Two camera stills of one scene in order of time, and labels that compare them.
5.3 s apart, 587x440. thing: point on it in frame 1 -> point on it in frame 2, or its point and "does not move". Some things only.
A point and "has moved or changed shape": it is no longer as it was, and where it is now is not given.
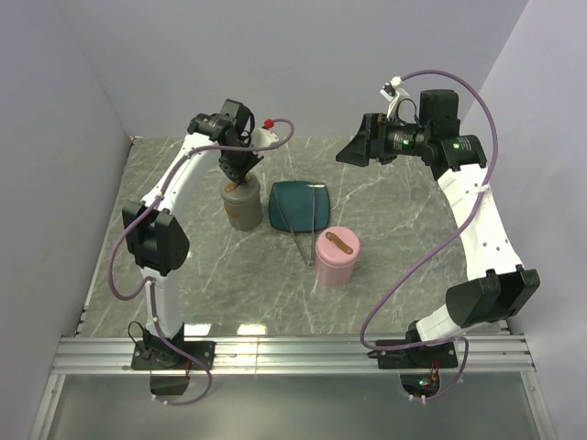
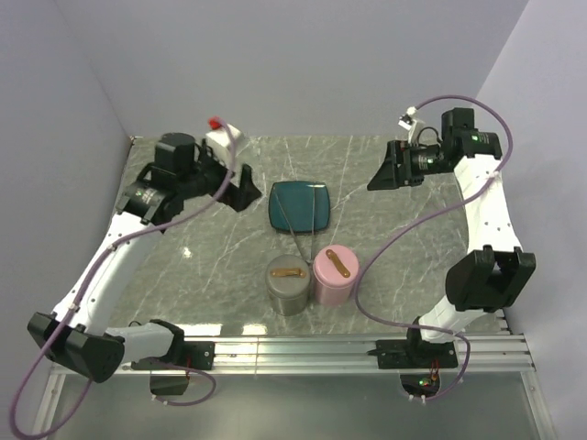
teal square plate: x=299 y=206 does not move
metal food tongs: x=310 y=262 does not move
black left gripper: x=238 y=175 -> x=239 y=196
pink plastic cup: x=334 y=276 -> x=334 y=296
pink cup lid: x=337 y=247 -> x=336 y=266
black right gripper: x=370 y=142 -> x=389 y=176
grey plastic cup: x=243 y=214 -> x=289 y=307
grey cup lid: x=246 y=192 has moved or changed shape
